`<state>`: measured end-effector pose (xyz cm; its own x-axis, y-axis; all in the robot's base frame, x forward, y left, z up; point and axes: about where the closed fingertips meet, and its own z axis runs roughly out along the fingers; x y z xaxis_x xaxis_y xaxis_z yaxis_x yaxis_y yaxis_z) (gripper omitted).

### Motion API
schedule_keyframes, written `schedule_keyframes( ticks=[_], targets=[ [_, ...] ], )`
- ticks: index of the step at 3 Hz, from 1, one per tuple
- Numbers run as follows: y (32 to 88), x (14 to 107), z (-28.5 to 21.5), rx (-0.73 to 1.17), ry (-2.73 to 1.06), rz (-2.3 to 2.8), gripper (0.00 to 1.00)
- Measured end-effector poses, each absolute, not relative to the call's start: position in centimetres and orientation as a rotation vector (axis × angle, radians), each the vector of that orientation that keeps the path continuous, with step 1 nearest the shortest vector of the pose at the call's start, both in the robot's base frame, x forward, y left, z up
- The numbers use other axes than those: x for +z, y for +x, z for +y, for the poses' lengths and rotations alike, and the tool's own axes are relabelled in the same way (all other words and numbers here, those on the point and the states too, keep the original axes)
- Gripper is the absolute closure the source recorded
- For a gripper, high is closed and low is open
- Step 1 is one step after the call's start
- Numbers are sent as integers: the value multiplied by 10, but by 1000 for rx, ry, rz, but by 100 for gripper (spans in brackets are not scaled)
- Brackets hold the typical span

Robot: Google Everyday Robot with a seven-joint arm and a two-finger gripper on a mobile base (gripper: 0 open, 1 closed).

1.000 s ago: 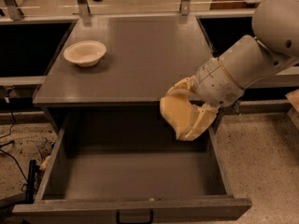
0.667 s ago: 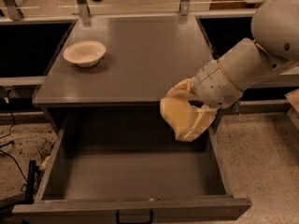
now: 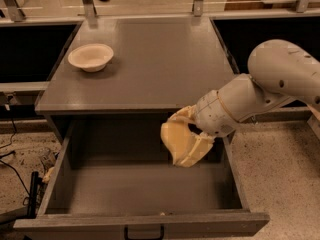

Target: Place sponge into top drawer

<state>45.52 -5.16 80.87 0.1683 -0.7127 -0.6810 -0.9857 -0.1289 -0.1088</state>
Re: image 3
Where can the black drawer handle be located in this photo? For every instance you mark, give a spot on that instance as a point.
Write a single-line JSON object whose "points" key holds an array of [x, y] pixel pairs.
{"points": [[143, 232]]}

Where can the white paper bowl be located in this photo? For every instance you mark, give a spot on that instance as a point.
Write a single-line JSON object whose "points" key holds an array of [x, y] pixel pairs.
{"points": [[91, 57]]}

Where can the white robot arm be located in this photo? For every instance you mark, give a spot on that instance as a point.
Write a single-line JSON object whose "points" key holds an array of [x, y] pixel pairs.
{"points": [[278, 73]]}

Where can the yellow sponge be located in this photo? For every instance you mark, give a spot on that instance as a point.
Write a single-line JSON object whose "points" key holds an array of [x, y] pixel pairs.
{"points": [[178, 139]]}

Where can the metal post centre left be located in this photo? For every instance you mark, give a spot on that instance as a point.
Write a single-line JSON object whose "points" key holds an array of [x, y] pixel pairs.
{"points": [[89, 8]]}

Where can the open grey top drawer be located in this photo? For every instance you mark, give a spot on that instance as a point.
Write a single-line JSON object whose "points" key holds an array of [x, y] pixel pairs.
{"points": [[110, 174]]}

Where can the metal post far left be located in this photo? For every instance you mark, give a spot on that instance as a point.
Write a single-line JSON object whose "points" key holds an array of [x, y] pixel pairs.
{"points": [[16, 14]]}

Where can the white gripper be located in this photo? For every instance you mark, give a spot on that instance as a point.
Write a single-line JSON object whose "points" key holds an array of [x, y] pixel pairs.
{"points": [[212, 114]]}

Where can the grey drawer cabinet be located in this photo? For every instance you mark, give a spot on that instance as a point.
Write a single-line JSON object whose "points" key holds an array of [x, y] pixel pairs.
{"points": [[159, 64]]}

